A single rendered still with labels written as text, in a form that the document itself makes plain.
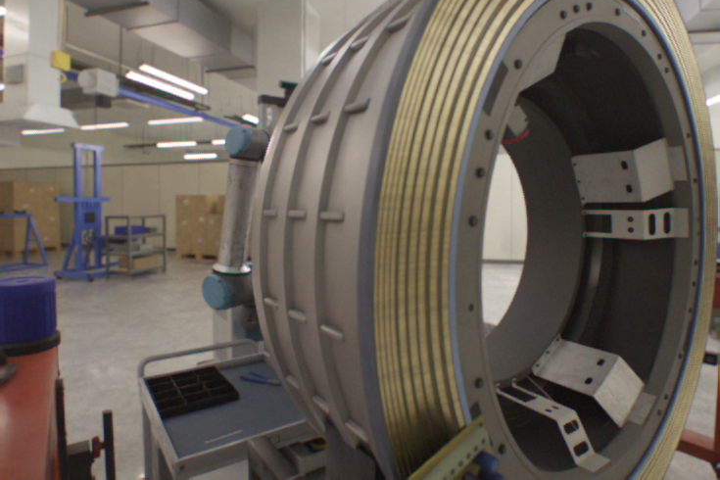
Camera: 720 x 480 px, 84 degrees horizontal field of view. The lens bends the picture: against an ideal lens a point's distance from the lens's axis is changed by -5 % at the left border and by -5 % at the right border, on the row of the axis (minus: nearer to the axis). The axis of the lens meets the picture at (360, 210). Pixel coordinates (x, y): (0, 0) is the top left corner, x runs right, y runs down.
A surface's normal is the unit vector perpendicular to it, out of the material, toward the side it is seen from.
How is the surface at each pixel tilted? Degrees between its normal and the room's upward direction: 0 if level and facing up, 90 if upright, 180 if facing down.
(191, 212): 90
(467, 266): 90
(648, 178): 104
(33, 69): 90
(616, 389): 61
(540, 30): 90
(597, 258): 79
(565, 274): 68
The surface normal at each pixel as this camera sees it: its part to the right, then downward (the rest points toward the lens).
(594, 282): -0.76, -0.36
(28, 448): 0.00, -1.00
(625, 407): 0.29, -0.47
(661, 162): 0.08, 0.27
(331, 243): -0.81, -0.05
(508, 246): -0.26, 0.02
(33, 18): 0.97, 0.00
